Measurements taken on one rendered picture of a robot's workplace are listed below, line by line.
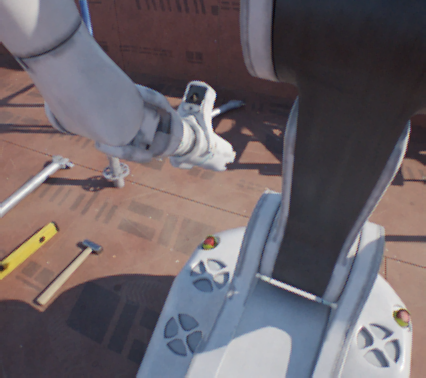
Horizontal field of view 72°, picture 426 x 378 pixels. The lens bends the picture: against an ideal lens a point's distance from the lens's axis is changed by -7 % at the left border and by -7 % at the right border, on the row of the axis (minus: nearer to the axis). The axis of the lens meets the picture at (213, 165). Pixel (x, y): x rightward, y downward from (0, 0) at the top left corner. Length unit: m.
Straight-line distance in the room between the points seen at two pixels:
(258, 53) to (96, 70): 0.13
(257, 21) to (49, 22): 0.15
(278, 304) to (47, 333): 0.83
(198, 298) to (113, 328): 0.47
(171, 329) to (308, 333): 0.33
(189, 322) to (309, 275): 0.34
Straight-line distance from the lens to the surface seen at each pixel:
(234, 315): 0.58
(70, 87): 0.27
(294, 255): 0.53
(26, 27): 0.25
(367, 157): 0.33
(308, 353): 0.60
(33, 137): 2.19
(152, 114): 0.36
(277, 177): 1.61
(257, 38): 0.26
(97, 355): 1.13
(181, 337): 0.78
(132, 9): 2.70
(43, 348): 1.20
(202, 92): 0.50
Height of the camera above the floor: 1.02
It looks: 38 degrees down
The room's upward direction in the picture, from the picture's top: straight up
